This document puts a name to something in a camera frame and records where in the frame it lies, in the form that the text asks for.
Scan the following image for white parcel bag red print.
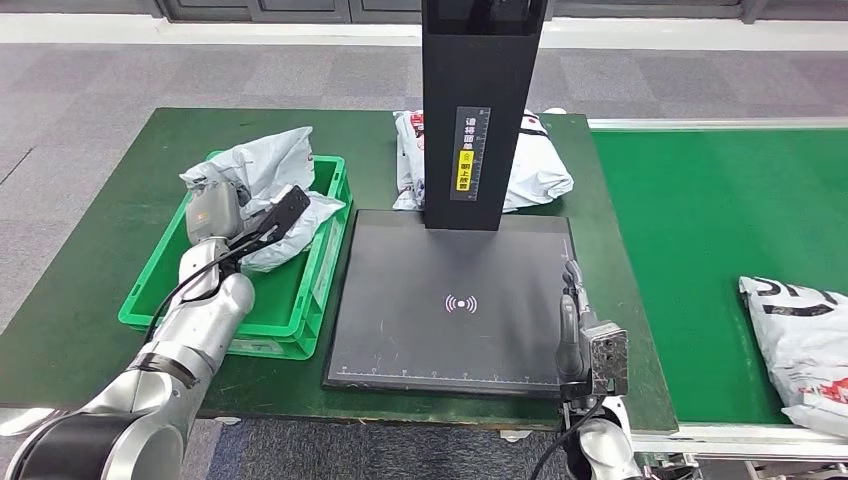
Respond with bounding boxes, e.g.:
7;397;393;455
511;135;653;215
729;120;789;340
392;109;575;215

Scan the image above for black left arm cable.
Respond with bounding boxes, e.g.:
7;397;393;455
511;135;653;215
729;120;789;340
144;225;280;346

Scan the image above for grey glass partition frame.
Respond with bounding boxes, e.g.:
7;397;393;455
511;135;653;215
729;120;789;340
0;0;848;24

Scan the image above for grey parcel bag small logo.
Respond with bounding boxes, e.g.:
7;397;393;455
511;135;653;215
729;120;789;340
180;127;346;274

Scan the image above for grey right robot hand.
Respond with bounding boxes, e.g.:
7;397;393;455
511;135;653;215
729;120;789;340
555;259;602;386

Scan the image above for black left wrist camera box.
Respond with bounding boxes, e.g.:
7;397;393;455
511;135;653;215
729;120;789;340
254;185;311;243

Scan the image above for green plastic crate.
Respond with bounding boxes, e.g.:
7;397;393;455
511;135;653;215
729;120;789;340
117;150;354;362

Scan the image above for black inbound scanning machine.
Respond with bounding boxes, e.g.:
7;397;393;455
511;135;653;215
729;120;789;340
323;0;584;399

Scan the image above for speckled right wrist camera box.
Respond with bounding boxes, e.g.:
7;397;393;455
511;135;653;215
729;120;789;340
586;322;629;397

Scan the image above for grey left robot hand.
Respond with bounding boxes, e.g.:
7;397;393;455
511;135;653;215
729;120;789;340
185;180;245;245

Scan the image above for aluminium conveyor frame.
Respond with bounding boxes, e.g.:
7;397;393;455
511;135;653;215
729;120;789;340
588;117;848;465

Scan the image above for white parcel bag black letters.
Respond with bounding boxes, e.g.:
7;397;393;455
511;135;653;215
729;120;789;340
738;276;848;439

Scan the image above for green conveyor belt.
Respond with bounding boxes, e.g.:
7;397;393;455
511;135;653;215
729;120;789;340
591;127;848;427

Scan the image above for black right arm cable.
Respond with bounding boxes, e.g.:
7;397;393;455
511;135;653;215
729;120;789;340
529;396;607;480

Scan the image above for shiny metal foot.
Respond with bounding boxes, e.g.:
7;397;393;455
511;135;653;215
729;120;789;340
0;407;68;437

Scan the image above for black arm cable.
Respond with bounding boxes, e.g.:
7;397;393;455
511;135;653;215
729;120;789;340
144;225;280;346
529;396;607;480

